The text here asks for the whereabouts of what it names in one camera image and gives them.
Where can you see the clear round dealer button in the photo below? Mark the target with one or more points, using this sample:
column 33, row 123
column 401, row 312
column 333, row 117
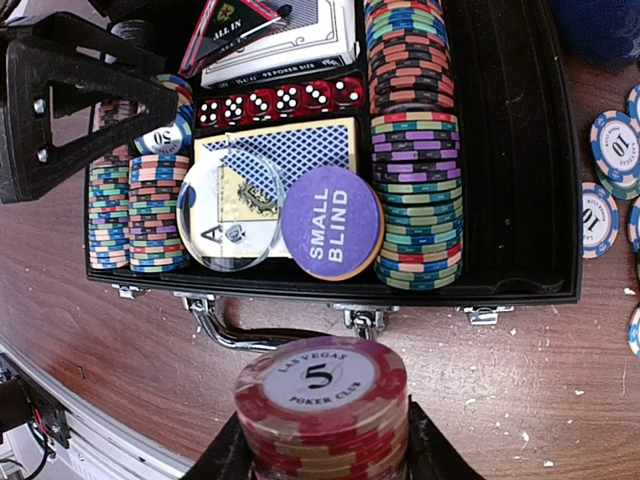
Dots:
column 228, row 210

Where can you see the brown poker chip roll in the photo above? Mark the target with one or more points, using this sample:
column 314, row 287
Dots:
column 326, row 408

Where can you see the triangular all-in button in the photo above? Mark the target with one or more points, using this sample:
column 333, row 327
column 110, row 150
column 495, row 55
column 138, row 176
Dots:
column 224, row 27

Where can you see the right poker chip row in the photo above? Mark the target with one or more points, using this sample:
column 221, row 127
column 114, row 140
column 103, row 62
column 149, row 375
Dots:
column 416, row 144

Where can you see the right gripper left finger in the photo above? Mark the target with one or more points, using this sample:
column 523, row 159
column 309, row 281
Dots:
column 226, row 458

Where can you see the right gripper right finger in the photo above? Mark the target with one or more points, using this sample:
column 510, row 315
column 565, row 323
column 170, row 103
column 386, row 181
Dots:
column 430, row 456

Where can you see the poker chip row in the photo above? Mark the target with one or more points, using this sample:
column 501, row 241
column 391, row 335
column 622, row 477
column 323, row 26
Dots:
column 155, row 179
column 108, row 209
column 416, row 144

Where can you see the playing card deck box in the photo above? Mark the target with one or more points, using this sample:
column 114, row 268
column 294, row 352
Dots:
column 319, row 36
column 294, row 149

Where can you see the red die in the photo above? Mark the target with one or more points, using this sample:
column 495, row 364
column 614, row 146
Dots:
column 260, row 105
column 234, row 110
column 318, row 96
column 348, row 92
column 288, row 101
column 209, row 113

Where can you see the left poker chip row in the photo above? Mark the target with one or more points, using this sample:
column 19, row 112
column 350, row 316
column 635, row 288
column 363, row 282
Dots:
column 108, row 209

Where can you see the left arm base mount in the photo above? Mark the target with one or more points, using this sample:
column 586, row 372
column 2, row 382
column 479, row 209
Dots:
column 25, row 403

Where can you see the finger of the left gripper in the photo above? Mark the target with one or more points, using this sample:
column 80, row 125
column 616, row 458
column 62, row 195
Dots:
column 61, row 110
column 70, row 30

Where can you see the dark blue mug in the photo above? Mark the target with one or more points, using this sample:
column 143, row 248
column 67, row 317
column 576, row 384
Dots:
column 604, row 33

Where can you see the purple small blind button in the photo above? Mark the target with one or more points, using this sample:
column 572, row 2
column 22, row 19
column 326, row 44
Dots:
column 332, row 223

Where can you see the black poker case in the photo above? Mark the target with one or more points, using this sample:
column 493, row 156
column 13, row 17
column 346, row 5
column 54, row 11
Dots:
column 521, row 179

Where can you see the aluminium front rail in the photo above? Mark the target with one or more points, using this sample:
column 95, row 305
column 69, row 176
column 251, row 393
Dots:
column 101, row 447

